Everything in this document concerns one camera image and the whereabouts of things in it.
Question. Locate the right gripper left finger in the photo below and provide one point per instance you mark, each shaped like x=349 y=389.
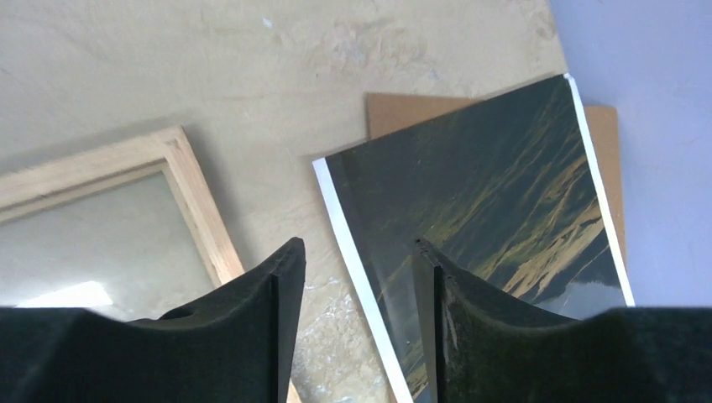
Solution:
x=234 y=344

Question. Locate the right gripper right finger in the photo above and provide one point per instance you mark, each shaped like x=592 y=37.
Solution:
x=481 y=344

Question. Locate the clear acrylic sheet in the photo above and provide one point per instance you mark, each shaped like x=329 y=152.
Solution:
x=125 y=252

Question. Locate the landscape photo print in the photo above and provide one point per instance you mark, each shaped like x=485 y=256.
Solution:
x=509 y=188

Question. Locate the wooden picture frame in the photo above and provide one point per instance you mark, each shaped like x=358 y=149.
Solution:
x=167 y=151

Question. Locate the brown cardboard backing board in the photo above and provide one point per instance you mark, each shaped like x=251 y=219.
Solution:
x=390 y=112

